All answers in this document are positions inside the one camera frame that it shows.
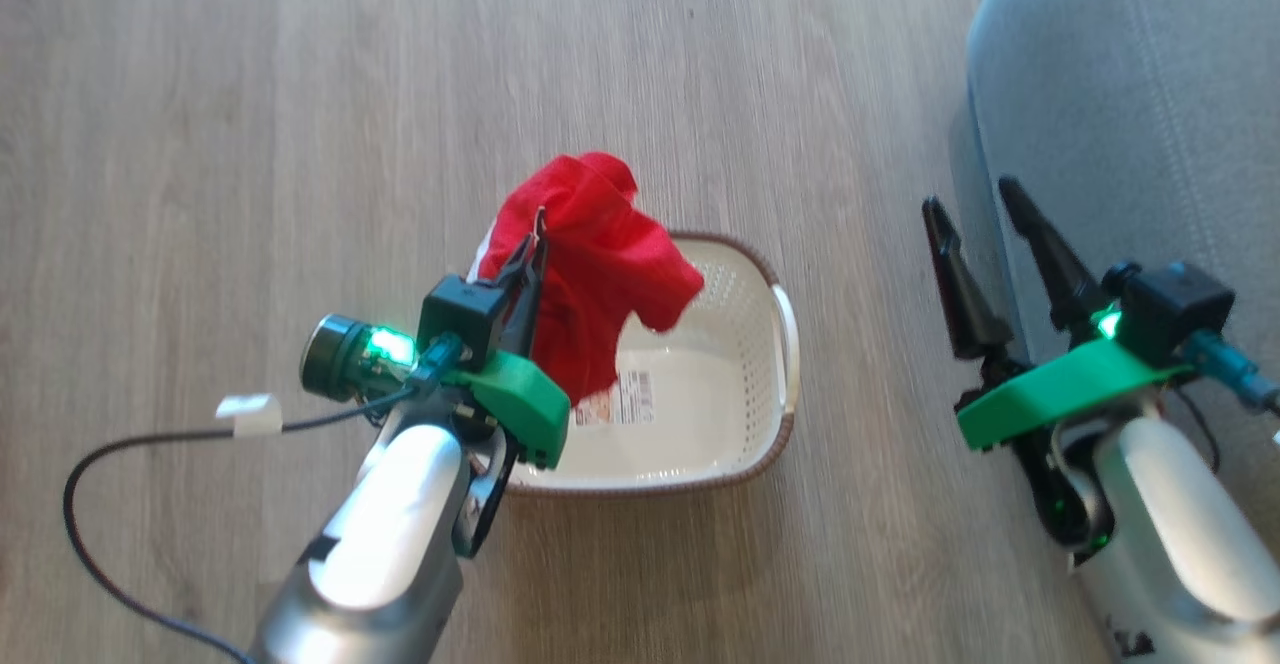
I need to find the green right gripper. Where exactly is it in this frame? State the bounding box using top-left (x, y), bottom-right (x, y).
top-left (921, 175), bottom-right (1198, 457)

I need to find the red cloth garment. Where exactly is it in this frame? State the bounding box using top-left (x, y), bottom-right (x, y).
top-left (470, 151), bottom-right (706, 409)

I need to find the white barcode sticker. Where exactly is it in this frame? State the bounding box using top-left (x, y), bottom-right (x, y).
top-left (574, 369), bottom-right (659, 429)

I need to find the black cylinder with green light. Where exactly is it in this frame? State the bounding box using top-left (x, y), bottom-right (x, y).
top-left (299, 313), bottom-right (419, 405)

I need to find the short black cable loop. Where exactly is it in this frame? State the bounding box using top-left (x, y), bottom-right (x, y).
top-left (1012, 422), bottom-right (1113, 553)
top-left (450, 430), bottom-right (521, 559)

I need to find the white cable tag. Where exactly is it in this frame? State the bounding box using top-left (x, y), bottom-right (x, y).
top-left (215, 393), bottom-right (285, 439)

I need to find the grey and yellow sofa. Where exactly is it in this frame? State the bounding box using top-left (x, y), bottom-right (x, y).
top-left (948, 0), bottom-right (1280, 545)

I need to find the teal plug black cable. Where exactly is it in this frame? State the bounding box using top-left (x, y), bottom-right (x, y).
top-left (1185, 329), bottom-right (1280, 417)

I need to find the long thin black cable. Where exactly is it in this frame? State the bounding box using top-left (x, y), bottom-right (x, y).
top-left (62, 384), bottom-right (426, 664)

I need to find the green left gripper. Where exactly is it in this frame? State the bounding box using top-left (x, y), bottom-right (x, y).
top-left (436, 210), bottom-right (572, 471)

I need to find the white laundry basket brown rim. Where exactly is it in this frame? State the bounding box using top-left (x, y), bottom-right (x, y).
top-left (470, 231), bottom-right (801, 498)

